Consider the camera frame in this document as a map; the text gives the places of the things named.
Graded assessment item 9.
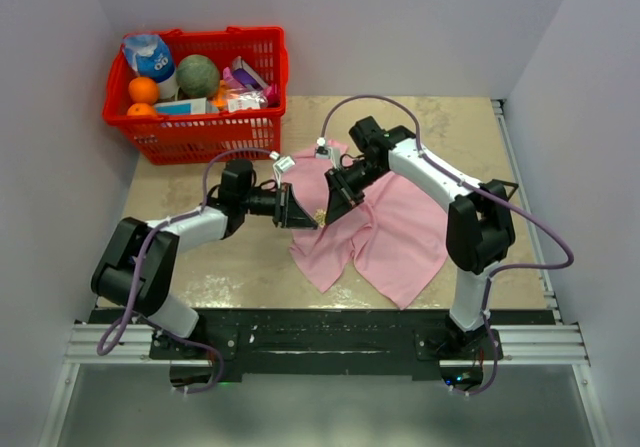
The small black stand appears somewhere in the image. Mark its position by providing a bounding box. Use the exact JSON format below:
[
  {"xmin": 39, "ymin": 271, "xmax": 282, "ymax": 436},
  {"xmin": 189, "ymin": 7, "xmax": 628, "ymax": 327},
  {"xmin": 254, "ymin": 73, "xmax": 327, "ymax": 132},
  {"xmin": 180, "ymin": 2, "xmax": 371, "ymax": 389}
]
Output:
[{"xmin": 497, "ymin": 179, "xmax": 519, "ymax": 191}]

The blue white plastic bag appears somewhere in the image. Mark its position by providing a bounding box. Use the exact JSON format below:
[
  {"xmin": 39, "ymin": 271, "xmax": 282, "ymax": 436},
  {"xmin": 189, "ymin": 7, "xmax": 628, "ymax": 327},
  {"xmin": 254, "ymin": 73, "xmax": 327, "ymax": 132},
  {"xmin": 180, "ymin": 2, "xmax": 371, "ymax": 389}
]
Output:
[{"xmin": 121, "ymin": 34, "xmax": 179, "ymax": 100}]

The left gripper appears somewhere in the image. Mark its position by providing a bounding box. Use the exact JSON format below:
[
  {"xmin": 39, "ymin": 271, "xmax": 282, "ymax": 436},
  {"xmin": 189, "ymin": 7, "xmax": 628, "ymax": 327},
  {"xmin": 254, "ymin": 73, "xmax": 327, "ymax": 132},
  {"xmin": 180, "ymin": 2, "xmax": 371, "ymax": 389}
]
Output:
[{"xmin": 240, "ymin": 183, "xmax": 317, "ymax": 231}]

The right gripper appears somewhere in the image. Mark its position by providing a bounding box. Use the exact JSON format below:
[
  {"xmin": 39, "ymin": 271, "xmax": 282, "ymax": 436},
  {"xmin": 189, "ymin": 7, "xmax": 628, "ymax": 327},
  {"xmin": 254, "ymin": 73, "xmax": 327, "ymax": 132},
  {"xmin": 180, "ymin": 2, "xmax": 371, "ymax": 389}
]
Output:
[{"xmin": 325, "ymin": 159, "xmax": 387, "ymax": 226}]

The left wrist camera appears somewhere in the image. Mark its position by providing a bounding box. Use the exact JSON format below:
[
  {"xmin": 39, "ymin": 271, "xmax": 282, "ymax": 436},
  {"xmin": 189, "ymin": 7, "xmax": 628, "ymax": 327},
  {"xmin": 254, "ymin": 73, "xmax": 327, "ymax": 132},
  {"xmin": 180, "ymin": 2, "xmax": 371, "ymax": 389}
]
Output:
[{"xmin": 270, "ymin": 152, "xmax": 295, "ymax": 178}]

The purple white box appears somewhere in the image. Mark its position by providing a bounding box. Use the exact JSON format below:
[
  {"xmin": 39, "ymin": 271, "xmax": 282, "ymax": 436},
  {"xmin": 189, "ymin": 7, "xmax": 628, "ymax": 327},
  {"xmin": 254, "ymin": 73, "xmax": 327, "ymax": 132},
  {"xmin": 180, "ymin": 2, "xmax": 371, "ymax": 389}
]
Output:
[{"xmin": 222, "ymin": 56, "xmax": 269, "ymax": 90}]

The orange fruit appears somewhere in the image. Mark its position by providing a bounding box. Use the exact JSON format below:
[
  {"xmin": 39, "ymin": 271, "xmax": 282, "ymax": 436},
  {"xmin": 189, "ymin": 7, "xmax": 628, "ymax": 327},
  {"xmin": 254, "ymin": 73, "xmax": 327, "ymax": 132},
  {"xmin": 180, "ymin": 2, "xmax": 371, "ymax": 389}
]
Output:
[
  {"xmin": 128, "ymin": 77, "xmax": 159, "ymax": 105},
  {"xmin": 126, "ymin": 103, "xmax": 157, "ymax": 117}
]

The green melon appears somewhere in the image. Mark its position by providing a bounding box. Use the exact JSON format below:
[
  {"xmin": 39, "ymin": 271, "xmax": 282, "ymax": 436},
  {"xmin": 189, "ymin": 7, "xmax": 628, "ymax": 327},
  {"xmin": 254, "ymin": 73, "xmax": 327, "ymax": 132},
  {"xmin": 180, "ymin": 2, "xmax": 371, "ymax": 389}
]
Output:
[{"xmin": 176, "ymin": 54, "xmax": 220, "ymax": 98}]

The orange fruit lower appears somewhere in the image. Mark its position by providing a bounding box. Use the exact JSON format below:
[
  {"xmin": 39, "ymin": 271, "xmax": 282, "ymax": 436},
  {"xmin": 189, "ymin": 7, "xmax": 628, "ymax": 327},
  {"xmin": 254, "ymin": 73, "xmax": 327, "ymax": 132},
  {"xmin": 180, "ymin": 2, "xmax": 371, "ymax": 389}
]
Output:
[{"xmin": 126, "ymin": 103, "xmax": 157, "ymax": 117}]

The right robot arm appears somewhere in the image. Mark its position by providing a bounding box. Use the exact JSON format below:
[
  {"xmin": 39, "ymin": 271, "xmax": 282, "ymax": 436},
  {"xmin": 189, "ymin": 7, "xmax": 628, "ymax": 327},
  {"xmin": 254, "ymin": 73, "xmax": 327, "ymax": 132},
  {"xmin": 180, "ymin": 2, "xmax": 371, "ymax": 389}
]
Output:
[{"xmin": 325, "ymin": 117, "xmax": 515, "ymax": 360}]

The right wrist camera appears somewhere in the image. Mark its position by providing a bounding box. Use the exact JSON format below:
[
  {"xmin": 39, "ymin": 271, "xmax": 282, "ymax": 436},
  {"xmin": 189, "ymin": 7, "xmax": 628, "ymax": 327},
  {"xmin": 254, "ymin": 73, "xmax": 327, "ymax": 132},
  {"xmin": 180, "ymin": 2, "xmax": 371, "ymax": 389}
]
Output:
[{"xmin": 314, "ymin": 137, "xmax": 341, "ymax": 165}]

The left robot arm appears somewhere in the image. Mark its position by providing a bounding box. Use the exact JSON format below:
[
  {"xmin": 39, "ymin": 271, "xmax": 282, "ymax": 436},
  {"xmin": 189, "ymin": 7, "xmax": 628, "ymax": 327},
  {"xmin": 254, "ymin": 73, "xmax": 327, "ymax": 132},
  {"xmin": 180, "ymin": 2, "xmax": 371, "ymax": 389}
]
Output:
[{"xmin": 91, "ymin": 159, "xmax": 318, "ymax": 359}]

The pink white snack packet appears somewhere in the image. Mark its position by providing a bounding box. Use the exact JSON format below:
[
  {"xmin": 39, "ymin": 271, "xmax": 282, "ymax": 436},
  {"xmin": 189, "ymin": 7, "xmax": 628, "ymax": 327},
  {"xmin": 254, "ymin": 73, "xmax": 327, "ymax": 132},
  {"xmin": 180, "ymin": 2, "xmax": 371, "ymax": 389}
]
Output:
[{"xmin": 221, "ymin": 85, "xmax": 280, "ymax": 113}]

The black metal base frame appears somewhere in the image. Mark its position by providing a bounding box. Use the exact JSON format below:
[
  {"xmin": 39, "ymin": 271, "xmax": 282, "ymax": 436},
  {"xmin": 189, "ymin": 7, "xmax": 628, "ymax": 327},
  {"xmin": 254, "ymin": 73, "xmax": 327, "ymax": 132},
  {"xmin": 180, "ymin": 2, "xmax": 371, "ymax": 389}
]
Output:
[{"xmin": 87, "ymin": 307, "xmax": 559, "ymax": 393}]

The white blue carton box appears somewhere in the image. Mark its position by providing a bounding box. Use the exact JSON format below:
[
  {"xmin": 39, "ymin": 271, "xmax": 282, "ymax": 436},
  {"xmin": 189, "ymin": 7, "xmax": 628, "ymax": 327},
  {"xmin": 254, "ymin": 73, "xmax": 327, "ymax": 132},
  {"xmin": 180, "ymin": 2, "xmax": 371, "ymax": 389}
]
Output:
[{"xmin": 154, "ymin": 98, "xmax": 218, "ymax": 116}]

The orange fruit upper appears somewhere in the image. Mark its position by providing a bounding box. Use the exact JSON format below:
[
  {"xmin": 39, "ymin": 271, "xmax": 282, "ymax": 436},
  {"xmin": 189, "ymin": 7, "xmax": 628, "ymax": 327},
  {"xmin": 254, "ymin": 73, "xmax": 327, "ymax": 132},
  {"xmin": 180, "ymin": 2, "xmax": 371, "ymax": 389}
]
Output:
[{"xmin": 128, "ymin": 77, "xmax": 159, "ymax": 105}]

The red plastic shopping basket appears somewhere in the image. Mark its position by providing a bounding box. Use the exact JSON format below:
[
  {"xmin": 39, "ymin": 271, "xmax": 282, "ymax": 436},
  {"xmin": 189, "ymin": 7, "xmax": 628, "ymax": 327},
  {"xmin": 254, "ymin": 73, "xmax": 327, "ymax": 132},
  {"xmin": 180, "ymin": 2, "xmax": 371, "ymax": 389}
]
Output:
[{"xmin": 102, "ymin": 26, "xmax": 289, "ymax": 165}]

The pink garment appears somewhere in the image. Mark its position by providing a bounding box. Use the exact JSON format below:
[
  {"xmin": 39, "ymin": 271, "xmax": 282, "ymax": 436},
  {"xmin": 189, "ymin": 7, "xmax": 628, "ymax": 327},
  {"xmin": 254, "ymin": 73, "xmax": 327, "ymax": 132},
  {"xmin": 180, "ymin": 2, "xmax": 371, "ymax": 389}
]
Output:
[{"xmin": 283, "ymin": 147, "xmax": 448, "ymax": 309}]

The gold rhinestone brooch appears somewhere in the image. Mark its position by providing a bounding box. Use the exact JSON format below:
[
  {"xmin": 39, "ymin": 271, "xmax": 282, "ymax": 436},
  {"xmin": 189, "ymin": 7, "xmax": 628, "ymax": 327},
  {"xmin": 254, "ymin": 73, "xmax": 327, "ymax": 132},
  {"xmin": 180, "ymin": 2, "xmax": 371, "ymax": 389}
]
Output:
[{"xmin": 314, "ymin": 209, "xmax": 326, "ymax": 226}]

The aluminium rail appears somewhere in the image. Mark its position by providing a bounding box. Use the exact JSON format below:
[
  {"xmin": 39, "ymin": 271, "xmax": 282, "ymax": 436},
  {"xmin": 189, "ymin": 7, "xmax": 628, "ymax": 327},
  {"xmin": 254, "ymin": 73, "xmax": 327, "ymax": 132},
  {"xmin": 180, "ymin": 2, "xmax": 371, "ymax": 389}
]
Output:
[{"xmin": 64, "ymin": 324, "xmax": 590, "ymax": 366}]

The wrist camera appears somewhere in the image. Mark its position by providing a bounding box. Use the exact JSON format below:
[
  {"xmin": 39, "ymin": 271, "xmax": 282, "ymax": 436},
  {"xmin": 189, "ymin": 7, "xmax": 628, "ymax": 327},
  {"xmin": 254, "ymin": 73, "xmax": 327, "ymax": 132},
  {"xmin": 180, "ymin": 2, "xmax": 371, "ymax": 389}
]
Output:
[
  {"xmin": 314, "ymin": 137, "xmax": 341, "ymax": 165},
  {"xmin": 270, "ymin": 152, "xmax": 295, "ymax": 178}
]

